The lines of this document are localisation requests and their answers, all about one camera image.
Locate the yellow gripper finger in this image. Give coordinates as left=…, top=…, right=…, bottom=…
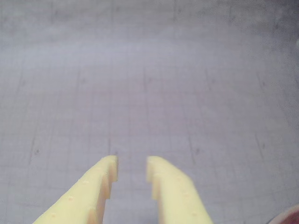
left=32, top=155, right=119, bottom=224
left=146, top=156, right=214, bottom=224

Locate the gridded gift wrap paper sheet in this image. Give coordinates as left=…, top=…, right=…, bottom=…
left=0, top=0, right=299, bottom=224

